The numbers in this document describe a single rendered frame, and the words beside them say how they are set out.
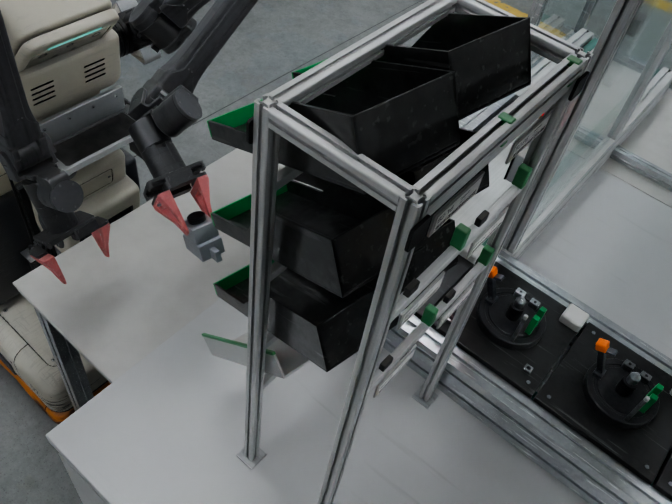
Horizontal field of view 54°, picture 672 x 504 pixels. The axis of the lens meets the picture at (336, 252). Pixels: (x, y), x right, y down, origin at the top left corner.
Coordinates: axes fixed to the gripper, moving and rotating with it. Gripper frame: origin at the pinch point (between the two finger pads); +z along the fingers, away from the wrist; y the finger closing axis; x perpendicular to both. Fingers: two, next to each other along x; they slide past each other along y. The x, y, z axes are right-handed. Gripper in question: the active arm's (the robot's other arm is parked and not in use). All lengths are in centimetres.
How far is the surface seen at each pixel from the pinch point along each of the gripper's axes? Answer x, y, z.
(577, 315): 0, 62, 49
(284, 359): -7.1, -0.4, 26.3
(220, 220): -21.6, -3.8, 5.1
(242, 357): -0.6, -4.3, 22.9
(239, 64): 195, 122, -108
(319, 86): -52, 1, 3
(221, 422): 22.4, -7.5, 32.1
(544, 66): 36, 131, -9
